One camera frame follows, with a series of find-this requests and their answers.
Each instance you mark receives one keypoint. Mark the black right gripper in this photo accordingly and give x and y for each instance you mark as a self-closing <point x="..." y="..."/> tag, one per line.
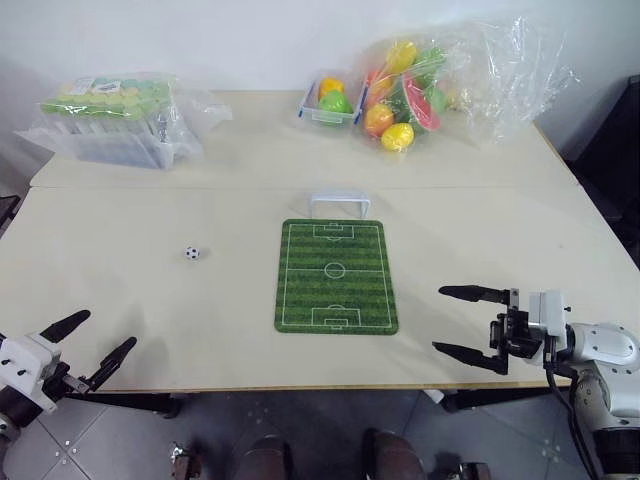
<point x="515" y="335"/>

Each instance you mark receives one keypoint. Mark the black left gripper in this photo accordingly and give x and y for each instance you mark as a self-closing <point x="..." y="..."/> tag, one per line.
<point x="62" y="382"/>

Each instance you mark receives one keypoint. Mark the tiny soccer ball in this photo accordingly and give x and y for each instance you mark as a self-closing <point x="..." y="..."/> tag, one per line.
<point x="191" y="253"/>

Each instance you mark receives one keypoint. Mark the green toy soccer field mat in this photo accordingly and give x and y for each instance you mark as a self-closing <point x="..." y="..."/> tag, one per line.
<point x="336" y="280"/>

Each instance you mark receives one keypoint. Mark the small dark metallic shape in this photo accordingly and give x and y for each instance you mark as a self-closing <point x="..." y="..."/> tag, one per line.
<point x="467" y="472"/>
<point x="187" y="465"/>

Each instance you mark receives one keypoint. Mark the dark brown rounded shape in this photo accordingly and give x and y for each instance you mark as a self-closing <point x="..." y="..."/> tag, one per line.
<point x="267" y="457"/>
<point x="395" y="457"/>

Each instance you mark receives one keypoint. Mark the black object at table side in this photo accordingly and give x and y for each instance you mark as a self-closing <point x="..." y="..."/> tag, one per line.
<point x="7" y="210"/>

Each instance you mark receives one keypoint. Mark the white toy goal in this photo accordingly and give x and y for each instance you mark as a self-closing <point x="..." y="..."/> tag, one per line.
<point x="316" y="200"/>

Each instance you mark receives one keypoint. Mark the yellow toy fruit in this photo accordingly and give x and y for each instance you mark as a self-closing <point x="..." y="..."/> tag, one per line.
<point x="397" y="138"/>

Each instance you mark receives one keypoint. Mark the clear box of green-capped tubes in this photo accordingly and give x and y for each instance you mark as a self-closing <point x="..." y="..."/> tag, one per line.
<point x="110" y="125"/>

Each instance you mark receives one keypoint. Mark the toy watermelon slice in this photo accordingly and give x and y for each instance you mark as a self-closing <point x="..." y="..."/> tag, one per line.
<point x="420" y="106"/>

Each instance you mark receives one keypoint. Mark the orange toy fruit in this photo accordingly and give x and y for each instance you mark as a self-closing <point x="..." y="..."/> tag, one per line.
<point x="378" y="118"/>

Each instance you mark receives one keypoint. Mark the light green toy fruit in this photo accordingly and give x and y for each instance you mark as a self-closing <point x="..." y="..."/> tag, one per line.
<point x="438" y="99"/>

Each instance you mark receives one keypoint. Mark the large clear plastic bag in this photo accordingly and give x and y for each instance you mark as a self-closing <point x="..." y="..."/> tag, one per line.
<point x="505" y="80"/>

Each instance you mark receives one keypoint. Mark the clear storage box blue clips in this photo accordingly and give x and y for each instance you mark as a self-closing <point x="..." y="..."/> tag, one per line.
<point x="325" y="118"/>

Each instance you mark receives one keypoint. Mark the clear bag around tube box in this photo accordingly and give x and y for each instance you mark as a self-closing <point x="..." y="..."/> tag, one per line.
<point x="205" y="112"/>

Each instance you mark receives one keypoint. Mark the green toy pepper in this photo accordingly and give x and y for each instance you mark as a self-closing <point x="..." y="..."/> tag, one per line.
<point x="335" y="103"/>

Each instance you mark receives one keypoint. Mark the orange toy pepper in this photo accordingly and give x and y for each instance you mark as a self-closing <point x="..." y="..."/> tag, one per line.
<point x="330" y="85"/>

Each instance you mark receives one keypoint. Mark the yellow toy lemon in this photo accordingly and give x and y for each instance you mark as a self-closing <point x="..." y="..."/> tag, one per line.
<point x="401" y="54"/>

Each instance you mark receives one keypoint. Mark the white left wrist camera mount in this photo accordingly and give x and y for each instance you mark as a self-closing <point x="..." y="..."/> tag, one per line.
<point x="25" y="357"/>

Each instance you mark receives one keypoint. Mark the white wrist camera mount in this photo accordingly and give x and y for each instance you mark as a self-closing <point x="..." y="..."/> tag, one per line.
<point x="25" y="357"/>
<point x="545" y="310"/>

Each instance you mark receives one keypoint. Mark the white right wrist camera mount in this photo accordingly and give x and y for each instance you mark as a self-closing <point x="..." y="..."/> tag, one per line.
<point x="545" y="310"/>

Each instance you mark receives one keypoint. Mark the black table frame bar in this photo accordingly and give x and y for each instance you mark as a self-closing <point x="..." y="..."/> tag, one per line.
<point x="490" y="397"/>

